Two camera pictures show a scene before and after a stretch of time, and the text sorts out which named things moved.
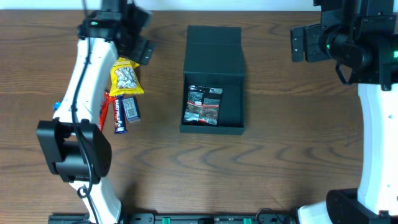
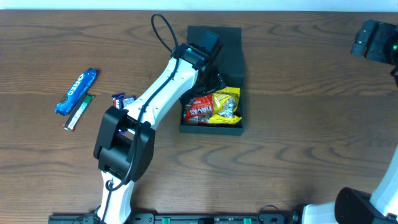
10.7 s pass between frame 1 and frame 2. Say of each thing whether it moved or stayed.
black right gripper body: moved
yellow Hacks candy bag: moved
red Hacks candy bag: moved
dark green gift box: stayed
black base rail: stayed
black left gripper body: moved
